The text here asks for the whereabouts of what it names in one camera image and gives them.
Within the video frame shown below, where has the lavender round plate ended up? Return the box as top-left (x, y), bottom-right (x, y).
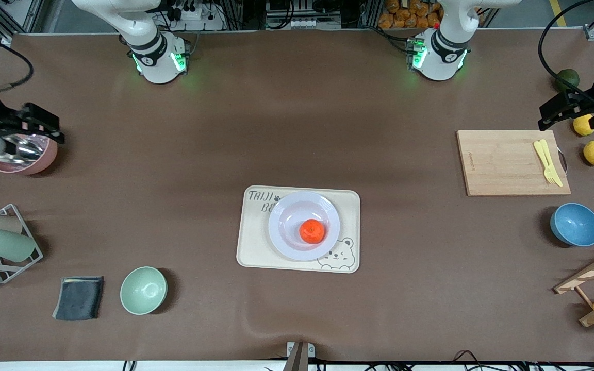
top-left (268, 191), bottom-right (341, 262)

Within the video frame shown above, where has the orange mandarin fruit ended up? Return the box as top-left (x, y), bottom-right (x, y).
top-left (299, 218), bottom-right (326, 245)

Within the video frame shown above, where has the shiny metal scoop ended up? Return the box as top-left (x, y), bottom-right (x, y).
top-left (0, 135), bottom-right (45, 163)

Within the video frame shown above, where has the dark green avocado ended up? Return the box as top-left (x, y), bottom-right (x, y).
top-left (556, 69), bottom-right (581, 93)

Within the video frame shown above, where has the pink bowl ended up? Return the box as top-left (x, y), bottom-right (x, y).
top-left (0, 126), bottom-right (58, 176)

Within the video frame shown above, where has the yellow plastic fork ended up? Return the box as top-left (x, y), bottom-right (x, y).
top-left (533, 140), bottom-right (558, 185)

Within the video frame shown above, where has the wooden cutting board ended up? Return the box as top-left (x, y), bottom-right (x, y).
top-left (456, 129), bottom-right (572, 197)

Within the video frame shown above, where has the blue bowl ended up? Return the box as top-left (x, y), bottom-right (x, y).
top-left (550, 203), bottom-right (594, 247)

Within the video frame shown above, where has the mint green cup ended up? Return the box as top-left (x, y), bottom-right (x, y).
top-left (0, 228), bottom-right (36, 263)

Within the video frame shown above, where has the wooden mug rack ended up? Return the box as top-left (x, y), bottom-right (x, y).
top-left (554, 242), bottom-right (594, 328)

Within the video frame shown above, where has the dark grey folded cloth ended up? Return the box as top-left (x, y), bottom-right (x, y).
top-left (52, 276), bottom-right (105, 321)

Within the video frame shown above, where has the bag of orange fruits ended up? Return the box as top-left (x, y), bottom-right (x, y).
top-left (378, 0), bottom-right (442, 29)

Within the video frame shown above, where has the white power strip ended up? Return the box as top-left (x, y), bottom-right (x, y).
top-left (166, 5), bottom-right (225, 30)

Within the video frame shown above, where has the mint green bowl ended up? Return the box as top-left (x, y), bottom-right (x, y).
top-left (120, 266), bottom-right (168, 315)

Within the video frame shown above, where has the beige bear print tray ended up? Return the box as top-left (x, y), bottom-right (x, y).
top-left (236, 185), bottom-right (361, 274)

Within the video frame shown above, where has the grey wire cup rack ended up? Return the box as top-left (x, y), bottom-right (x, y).
top-left (0, 204), bottom-right (44, 284)

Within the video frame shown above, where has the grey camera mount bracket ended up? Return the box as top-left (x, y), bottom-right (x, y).
top-left (283, 341), bottom-right (316, 371)

